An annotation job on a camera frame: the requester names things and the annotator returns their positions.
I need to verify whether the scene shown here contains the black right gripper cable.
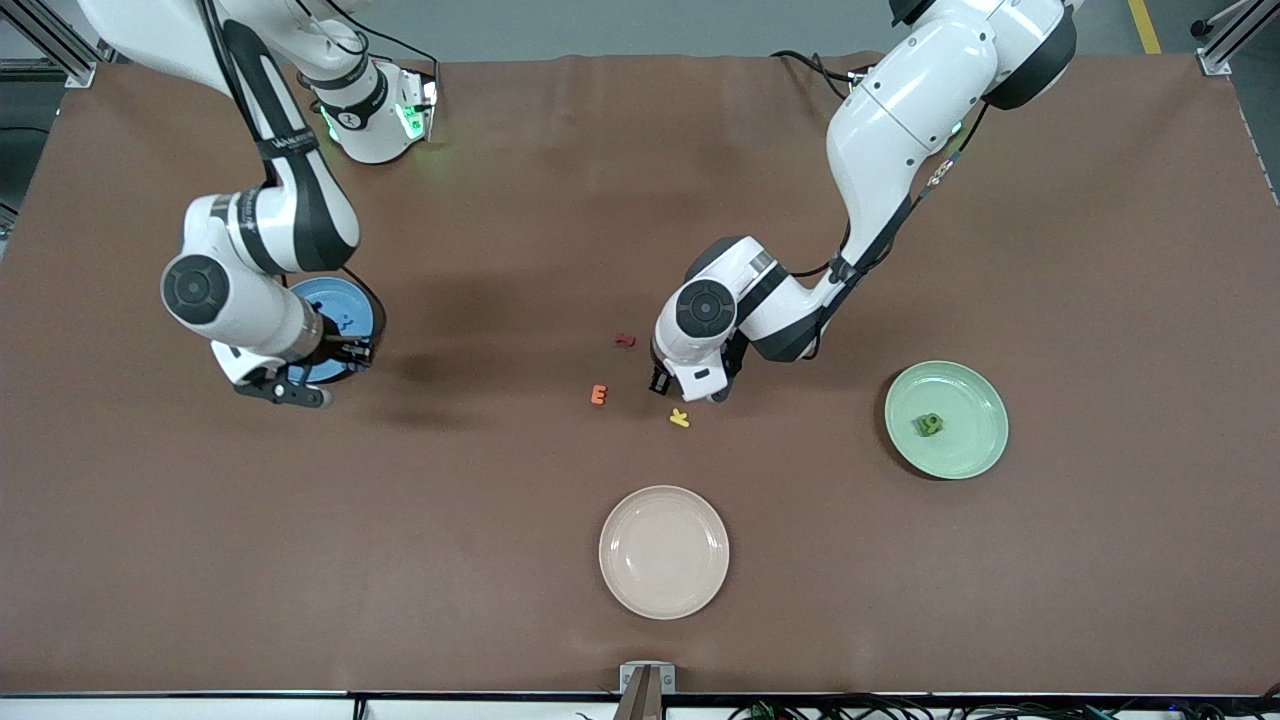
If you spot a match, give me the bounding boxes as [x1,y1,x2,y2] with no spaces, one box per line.
[343,266,387,349]

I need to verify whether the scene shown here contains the black right base cable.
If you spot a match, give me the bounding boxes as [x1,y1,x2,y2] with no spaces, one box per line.
[320,0,441,91]

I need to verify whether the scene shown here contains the aluminium frame profile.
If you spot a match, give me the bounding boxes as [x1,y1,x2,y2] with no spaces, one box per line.
[1190,0,1280,77]
[0,0,136,89]

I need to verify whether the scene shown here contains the black base cable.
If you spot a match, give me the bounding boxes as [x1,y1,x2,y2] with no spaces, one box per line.
[320,0,441,91]
[770,48,853,86]

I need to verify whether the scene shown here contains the yellow floor tape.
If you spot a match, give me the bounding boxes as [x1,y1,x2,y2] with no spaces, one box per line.
[1128,0,1164,56]

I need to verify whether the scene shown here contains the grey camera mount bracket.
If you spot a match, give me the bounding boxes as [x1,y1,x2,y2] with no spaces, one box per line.
[615,662,677,720]

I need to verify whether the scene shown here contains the brown table cover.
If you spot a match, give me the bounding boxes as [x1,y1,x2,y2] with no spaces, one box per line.
[0,52,1280,697]

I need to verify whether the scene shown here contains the blue plate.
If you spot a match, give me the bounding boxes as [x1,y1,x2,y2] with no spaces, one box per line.
[288,277,387,387]

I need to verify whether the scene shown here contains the beige plate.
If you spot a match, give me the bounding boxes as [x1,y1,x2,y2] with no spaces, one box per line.
[598,485,731,621]

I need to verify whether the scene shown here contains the green plate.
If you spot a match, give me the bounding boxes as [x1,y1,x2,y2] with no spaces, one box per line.
[883,360,1010,481]

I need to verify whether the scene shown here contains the black left base cable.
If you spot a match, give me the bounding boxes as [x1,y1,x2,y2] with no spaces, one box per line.
[770,48,853,86]

